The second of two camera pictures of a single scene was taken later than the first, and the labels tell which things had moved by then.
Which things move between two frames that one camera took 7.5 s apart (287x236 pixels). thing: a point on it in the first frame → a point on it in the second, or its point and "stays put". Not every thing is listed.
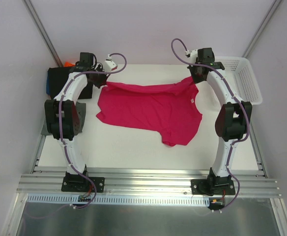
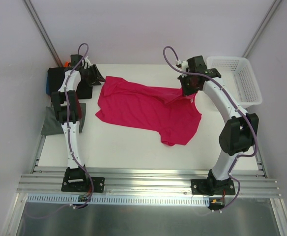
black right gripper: (198, 75) → (189, 86)
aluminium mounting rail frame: (43, 180) stays put
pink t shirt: (167, 110) stays put
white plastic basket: (245, 83) stays put
